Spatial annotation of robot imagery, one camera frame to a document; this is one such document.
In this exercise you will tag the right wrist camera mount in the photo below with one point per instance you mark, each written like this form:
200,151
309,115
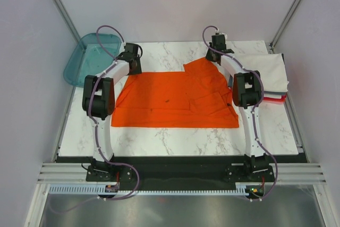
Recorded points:
218,32

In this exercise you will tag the aluminium frame post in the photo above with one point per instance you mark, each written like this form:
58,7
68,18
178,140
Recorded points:
67,19
284,24

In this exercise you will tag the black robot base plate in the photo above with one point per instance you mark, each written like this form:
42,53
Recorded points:
186,172

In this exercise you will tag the white folded t shirt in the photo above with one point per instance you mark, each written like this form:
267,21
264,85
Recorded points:
270,69

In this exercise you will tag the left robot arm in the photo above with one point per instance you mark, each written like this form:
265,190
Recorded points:
98,101

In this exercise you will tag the left aluminium frame post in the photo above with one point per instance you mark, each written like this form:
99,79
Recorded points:
67,19

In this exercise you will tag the right aluminium frame post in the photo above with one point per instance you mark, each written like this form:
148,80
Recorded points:
284,24

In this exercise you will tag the white slotted cable duct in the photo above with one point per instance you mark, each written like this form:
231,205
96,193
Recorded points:
106,190

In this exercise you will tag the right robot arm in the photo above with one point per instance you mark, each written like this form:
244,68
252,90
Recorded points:
247,95

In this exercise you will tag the orange t shirt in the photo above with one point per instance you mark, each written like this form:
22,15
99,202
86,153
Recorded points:
197,97

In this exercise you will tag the right aluminium side rail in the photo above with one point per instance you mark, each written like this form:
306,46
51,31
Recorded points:
282,136

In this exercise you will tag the front aluminium cross rail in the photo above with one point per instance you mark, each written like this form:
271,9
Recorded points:
288,173

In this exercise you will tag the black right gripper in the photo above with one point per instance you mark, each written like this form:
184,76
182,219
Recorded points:
207,57

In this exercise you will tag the teal plastic bin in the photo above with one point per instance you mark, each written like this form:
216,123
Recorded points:
91,56

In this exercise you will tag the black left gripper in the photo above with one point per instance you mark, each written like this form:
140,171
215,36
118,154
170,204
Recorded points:
138,70

